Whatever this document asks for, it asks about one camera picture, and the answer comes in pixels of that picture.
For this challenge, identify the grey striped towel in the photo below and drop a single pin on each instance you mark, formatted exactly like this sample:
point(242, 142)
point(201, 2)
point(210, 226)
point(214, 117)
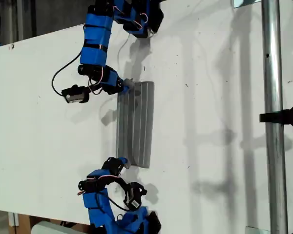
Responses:
point(136, 126)

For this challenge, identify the black camera stalk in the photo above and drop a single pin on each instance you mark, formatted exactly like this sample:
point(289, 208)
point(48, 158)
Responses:
point(94, 88)
point(119, 181)

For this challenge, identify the white box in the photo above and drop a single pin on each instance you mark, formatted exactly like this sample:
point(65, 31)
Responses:
point(51, 228)

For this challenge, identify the wooden table leg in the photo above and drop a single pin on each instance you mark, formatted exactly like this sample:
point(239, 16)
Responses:
point(23, 224)

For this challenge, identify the black clamp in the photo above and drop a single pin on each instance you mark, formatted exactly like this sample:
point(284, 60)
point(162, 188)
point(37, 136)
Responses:
point(283, 116)

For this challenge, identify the steel post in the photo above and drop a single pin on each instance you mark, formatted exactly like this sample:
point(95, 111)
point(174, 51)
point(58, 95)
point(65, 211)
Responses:
point(273, 73)

